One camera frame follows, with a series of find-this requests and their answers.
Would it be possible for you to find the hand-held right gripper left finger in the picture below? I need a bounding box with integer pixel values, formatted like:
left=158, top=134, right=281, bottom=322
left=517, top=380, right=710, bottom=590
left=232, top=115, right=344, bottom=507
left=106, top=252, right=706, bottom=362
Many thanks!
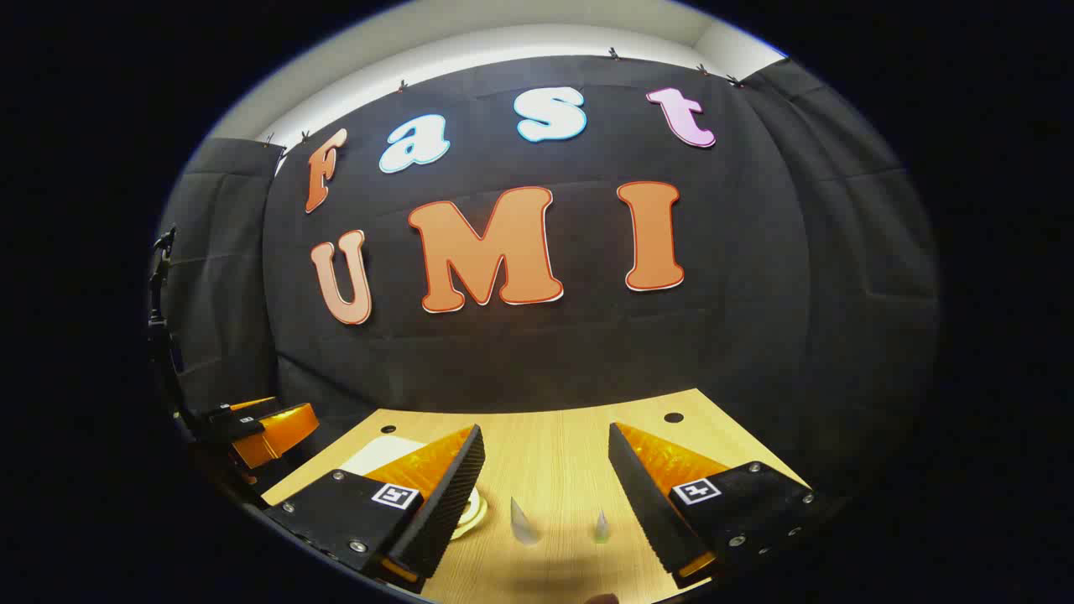
left=263, top=424, right=487, bottom=592

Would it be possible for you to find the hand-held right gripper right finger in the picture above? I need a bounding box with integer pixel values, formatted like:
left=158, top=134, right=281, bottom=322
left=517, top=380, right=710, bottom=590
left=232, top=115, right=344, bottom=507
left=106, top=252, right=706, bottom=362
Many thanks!
left=607, top=422, right=815, bottom=588

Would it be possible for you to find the cream yellow-trimmed suitcase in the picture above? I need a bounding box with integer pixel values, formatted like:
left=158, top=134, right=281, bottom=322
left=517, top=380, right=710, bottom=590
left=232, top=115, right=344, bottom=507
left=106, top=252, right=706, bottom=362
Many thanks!
left=340, top=435, right=489, bottom=540

